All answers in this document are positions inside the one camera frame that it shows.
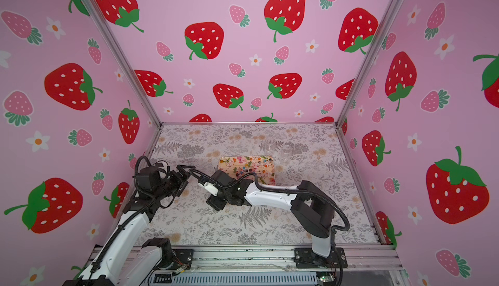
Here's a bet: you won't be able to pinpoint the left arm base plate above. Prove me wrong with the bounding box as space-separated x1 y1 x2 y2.
148 248 194 273

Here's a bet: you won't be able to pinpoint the floral rectangular tray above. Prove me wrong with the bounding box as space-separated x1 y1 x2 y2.
218 155 277 185

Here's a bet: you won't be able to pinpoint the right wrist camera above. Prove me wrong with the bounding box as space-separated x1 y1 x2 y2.
201 182 219 197

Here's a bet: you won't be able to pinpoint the candies on tray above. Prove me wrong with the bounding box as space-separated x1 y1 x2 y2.
225 157 274 179

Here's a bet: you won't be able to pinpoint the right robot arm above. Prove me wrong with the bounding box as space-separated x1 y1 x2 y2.
178 165 350 270

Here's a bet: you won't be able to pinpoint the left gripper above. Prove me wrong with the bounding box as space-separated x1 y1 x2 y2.
153 165 194 202

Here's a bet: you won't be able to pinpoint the aluminium front rail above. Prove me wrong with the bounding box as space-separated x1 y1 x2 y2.
88 239 409 285

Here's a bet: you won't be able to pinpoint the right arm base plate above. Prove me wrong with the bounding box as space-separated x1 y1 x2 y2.
293 248 348 269

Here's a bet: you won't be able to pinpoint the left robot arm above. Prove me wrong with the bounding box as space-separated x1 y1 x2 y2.
64 156 191 285

